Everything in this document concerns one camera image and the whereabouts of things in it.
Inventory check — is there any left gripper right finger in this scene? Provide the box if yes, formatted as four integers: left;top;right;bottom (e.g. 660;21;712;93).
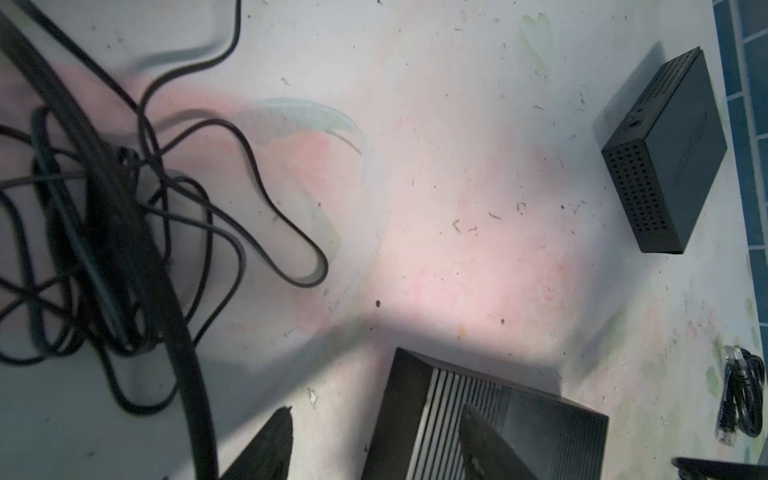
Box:
459;403;536;480

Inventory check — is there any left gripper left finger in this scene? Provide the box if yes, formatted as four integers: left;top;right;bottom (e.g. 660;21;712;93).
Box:
221;406;294;480

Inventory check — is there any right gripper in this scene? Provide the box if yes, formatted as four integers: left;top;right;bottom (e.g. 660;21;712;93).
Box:
671;457;768;480

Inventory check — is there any black power adapter far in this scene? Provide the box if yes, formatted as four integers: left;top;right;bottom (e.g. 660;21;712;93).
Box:
0;0;330;418

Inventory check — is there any flat black router box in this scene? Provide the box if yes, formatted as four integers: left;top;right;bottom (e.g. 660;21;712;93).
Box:
601;47;727;254

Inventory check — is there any coiled short ethernet cable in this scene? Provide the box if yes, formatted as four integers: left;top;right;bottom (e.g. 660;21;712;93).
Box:
715;344;767;446

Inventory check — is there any thick black ethernet cable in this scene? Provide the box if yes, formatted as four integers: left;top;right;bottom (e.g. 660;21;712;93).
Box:
0;11;220;480

